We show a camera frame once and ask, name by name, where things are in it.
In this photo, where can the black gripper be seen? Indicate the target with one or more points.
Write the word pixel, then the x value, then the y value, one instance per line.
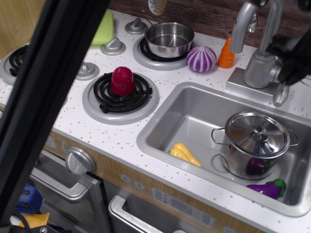
pixel 295 53

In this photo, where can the silver faucet lever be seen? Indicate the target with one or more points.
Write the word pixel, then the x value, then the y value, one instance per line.
pixel 281 94

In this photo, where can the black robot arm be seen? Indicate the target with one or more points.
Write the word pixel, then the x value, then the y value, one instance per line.
pixel 47 99

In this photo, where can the silver toy faucet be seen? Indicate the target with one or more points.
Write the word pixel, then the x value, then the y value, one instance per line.
pixel 259 79

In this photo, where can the orange toy carrot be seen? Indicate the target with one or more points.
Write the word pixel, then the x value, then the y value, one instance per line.
pixel 226 58

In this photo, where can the steel pot with lid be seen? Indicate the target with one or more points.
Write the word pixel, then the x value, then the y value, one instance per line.
pixel 252 144

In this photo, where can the purple striped toy onion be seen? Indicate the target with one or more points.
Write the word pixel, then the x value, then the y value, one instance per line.
pixel 201 59

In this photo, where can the purple toy eggplant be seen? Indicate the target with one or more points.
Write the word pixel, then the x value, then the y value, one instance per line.
pixel 274 189

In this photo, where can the grey toy sink basin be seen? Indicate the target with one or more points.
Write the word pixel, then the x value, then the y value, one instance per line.
pixel 188 116

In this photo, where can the small steel saucepan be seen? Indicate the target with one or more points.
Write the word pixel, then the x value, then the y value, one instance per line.
pixel 169 39

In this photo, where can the yellow toy squash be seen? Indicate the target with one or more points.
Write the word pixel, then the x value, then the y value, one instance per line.
pixel 179 150

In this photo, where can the perforated hanging ladle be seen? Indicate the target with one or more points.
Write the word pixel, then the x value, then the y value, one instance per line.
pixel 157 7

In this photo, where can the back right black burner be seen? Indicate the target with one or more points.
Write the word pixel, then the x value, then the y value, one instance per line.
pixel 147 60

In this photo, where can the black burner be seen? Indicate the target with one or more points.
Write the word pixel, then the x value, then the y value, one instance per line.
pixel 147 60
pixel 11 63
pixel 104 106

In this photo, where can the silver stove knob back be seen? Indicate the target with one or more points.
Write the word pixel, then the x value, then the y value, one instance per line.
pixel 136 27

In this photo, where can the silver stove knob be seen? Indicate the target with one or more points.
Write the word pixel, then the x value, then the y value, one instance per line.
pixel 113 48
pixel 87 71
pixel 136 27

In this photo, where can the red toy pepper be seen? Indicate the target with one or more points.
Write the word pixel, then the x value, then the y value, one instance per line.
pixel 122 81

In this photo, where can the grey control panel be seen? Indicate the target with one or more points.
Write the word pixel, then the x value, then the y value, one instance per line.
pixel 183 207

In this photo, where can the silver stove knob middle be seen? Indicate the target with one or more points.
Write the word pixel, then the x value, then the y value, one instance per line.
pixel 113 48

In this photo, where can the green toy cutting board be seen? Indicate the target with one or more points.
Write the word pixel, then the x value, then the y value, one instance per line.
pixel 105 31

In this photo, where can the front right black burner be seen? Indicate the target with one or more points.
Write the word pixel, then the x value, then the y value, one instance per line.
pixel 104 106

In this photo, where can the silver stove knob front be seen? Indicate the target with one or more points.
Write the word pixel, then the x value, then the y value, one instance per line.
pixel 87 71

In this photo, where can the silver oven knob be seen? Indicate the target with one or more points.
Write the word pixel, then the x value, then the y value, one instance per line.
pixel 78 161

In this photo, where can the front left black burner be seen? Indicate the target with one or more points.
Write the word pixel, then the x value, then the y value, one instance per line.
pixel 11 63

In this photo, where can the blue object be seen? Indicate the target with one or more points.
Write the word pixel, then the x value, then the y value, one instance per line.
pixel 30 200

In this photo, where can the yellow cloth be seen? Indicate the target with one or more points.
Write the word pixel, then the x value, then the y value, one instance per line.
pixel 33 220

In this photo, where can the silver dishwasher door handle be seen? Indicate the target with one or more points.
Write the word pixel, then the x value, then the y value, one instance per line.
pixel 129 220

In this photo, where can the silver oven door handle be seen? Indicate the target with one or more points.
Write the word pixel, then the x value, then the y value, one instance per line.
pixel 74 194

